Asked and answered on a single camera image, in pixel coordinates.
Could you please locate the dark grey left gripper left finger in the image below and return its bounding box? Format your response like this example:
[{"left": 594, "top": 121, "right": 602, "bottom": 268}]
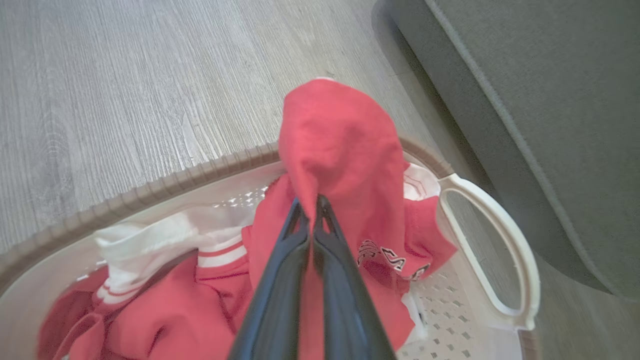
[{"left": 227, "top": 197, "right": 311, "bottom": 360}]

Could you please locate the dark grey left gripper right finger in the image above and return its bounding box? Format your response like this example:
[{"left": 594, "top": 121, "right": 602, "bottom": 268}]
[{"left": 312, "top": 194, "right": 399, "bottom": 360}]

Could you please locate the red printed jersey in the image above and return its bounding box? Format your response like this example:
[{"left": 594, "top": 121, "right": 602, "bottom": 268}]
[{"left": 244, "top": 77, "right": 459, "bottom": 360}]

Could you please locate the white laundry basket brown rim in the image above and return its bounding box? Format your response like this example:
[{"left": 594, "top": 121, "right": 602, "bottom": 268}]
[{"left": 0, "top": 135, "right": 542, "bottom": 360}]

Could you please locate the red textured garment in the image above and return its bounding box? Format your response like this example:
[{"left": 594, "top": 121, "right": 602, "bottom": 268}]
[{"left": 36, "top": 250, "right": 253, "bottom": 360}]

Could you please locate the white garment with red stripes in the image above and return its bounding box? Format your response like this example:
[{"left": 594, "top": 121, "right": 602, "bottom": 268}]
[{"left": 94, "top": 204, "right": 257, "bottom": 307}]

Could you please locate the grey fabric sofa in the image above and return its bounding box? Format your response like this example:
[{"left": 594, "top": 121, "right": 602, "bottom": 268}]
[{"left": 387, "top": 0, "right": 640, "bottom": 304}]

